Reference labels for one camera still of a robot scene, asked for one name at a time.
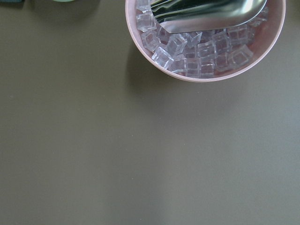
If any grey folded cloth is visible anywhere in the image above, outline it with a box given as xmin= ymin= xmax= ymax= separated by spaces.
xmin=0 ymin=0 xmax=24 ymax=4

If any mint green bowl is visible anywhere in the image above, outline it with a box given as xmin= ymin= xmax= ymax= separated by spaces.
xmin=53 ymin=0 xmax=74 ymax=2

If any clear ice cubes pile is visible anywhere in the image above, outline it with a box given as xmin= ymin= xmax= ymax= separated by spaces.
xmin=134 ymin=0 xmax=269 ymax=79

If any pink bowl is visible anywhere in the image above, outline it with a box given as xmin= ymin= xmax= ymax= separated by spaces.
xmin=125 ymin=0 xmax=286 ymax=83

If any steel ice scoop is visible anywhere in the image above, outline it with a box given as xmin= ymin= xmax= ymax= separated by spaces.
xmin=150 ymin=0 xmax=267 ymax=34

